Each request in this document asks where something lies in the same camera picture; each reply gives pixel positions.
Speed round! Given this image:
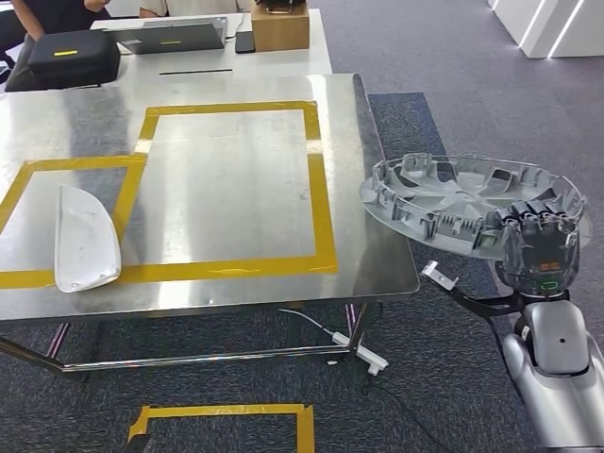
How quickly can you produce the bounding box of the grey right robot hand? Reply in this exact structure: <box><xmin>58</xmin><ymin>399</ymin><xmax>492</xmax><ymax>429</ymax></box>
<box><xmin>495</xmin><ymin>199</ymin><xmax>581</xmax><ymax>299</ymax></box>

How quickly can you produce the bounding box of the person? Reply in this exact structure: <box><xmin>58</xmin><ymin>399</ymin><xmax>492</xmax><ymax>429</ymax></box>
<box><xmin>139</xmin><ymin>0</ymin><xmax>252</xmax><ymax>19</ymax></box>
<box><xmin>4</xmin><ymin>0</ymin><xmax>112</xmax><ymax>93</ymax></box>

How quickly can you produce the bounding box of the grey plastic wheel hubcap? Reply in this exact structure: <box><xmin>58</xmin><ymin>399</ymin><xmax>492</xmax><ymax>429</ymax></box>
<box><xmin>359</xmin><ymin>152</ymin><xmax>593</xmax><ymax>261</ymax></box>

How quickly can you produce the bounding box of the brown cardboard box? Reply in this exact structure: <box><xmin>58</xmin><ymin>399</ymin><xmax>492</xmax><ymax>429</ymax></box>
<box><xmin>250</xmin><ymin>1</ymin><xmax>311</xmax><ymax>54</ymax></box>

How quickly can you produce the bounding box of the grey laptop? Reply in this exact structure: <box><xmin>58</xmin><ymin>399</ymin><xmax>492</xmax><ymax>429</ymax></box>
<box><xmin>106</xmin><ymin>16</ymin><xmax>229</xmax><ymax>57</ymax></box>

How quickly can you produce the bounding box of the black case yellow stripe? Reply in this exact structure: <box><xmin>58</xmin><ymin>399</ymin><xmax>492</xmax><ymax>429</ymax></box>
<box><xmin>26</xmin><ymin>28</ymin><xmax>122</xmax><ymax>91</ymax></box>

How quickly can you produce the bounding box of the white plastic mirror cover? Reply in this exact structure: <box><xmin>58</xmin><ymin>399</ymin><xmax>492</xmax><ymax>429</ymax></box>
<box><xmin>54</xmin><ymin>182</ymin><xmax>122</xmax><ymax>294</ymax></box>

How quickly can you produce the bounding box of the white desk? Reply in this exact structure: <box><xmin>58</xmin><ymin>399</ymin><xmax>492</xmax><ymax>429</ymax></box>
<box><xmin>89</xmin><ymin>8</ymin><xmax>334</xmax><ymax>81</ymax></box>

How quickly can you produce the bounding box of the white power strip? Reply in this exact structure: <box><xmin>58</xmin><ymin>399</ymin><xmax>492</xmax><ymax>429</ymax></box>
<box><xmin>355</xmin><ymin>344</ymin><xmax>390</xmax><ymax>377</ymax></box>

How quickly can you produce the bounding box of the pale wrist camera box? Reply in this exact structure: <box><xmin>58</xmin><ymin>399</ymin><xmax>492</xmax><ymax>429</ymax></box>
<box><xmin>421</xmin><ymin>260</ymin><xmax>459</xmax><ymax>293</ymax></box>

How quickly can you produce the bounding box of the white low cabinet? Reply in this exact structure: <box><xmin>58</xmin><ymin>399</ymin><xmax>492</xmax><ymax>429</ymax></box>
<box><xmin>487</xmin><ymin>0</ymin><xmax>604</xmax><ymax>60</ymax></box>

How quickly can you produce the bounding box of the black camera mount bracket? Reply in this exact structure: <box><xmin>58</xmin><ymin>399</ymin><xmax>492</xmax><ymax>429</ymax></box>
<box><xmin>441</xmin><ymin>284</ymin><xmax>572</xmax><ymax>323</ymax></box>

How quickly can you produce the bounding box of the black office chair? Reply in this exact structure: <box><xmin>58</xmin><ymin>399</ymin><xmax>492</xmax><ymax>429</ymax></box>
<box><xmin>0</xmin><ymin>8</ymin><xmax>28</xmax><ymax>71</ymax></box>

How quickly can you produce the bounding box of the steel workbench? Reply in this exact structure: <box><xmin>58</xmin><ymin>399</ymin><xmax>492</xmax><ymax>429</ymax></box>
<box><xmin>0</xmin><ymin>73</ymin><xmax>421</xmax><ymax>380</ymax></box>

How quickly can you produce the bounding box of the white adapter cable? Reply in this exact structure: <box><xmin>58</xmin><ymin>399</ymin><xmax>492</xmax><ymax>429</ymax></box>
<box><xmin>278</xmin><ymin>308</ymin><xmax>334</xmax><ymax>336</ymax></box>

